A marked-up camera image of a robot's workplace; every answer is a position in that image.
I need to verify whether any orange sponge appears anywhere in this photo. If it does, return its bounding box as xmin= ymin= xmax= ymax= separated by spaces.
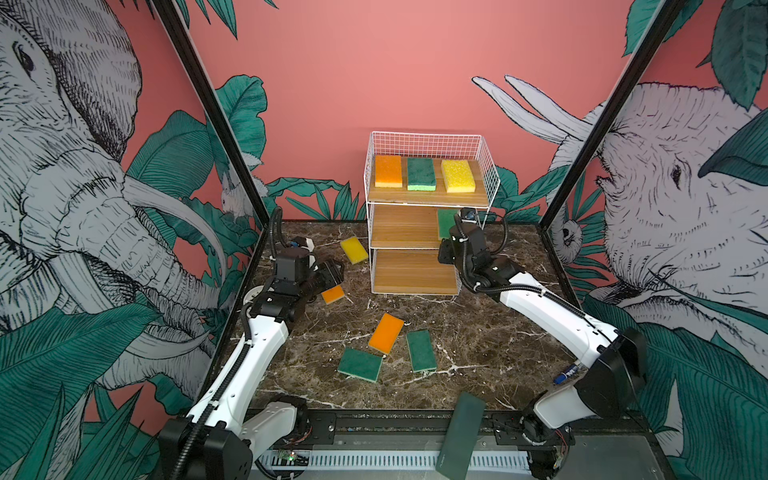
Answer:
xmin=368 ymin=313 xmax=404 ymax=355
xmin=321 ymin=285 xmax=345 ymax=305
xmin=374 ymin=155 xmax=403 ymax=189

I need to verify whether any yellow sponge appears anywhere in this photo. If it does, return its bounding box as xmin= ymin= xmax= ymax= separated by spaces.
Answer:
xmin=441 ymin=159 xmax=476 ymax=194
xmin=340 ymin=237 xmax=369 ymax=265

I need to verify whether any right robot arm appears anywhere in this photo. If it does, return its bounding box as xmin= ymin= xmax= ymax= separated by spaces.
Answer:
xmin=438 ymin=208 xmax=647 ymax=445

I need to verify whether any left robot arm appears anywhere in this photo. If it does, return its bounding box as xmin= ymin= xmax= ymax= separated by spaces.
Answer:
xmin=156 ymin=208 xmax=344 ymax=479

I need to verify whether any yellow sponge beside shelf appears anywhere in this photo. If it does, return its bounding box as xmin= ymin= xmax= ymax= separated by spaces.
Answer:
xmin=340 ymin=237 xmax=369 ymax=265

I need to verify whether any white round clock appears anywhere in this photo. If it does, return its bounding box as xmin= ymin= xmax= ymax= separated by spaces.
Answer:
xmin=242 ymin=285 xmax=263 ymax=305

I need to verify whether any blue marker pen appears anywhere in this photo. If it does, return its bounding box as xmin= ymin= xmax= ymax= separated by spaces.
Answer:
xmin=553 ymin=364 xmax=579 ymax=385

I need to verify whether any dark green foreground sponge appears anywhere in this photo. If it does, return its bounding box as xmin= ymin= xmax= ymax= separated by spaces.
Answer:
xmin=435 ymin=392 xmax=485 ymax=480

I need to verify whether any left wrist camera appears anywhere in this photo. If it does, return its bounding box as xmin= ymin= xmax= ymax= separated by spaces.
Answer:
xmin=288 ymin=236 xmax=316 ymax=268

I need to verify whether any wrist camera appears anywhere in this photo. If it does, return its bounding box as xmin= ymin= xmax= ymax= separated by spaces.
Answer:
xmin=288 ymin=236 xmax=316 ymax=268
xmin=458 ymin=207 xmax=480 ymax=226

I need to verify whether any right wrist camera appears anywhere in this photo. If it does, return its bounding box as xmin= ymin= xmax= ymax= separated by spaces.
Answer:
xmin=458 ymin=207 xmax=480 ymax=226

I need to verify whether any white wire three-tier shelf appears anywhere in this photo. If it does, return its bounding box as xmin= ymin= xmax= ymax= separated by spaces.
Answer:
xmin=364 ymin=131 xmax=500 ymax=296

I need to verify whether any white slotted cable duct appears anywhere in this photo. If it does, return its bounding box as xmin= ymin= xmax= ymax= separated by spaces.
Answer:
xmin=259 ymin=450 xmax=530 ymax=474

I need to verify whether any left black frame post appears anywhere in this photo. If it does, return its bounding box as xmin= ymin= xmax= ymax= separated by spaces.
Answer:
xmin=151 ymin=0 xmax=269 ymax=226

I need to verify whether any black frame post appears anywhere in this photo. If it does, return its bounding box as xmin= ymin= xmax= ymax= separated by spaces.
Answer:
xmin=538 ymin=0 xmax=686 ymax=230
xmin=151 ymin=0 xmax=269 ymax=226

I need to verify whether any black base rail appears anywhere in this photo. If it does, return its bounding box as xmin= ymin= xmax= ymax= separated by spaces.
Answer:
xmin=277 ymin=409 xmax=651 ymax=449

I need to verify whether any right black frame post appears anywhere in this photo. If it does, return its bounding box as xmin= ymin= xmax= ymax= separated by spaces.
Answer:
xmin=538 ymin=0 xmax=686 ymax=230

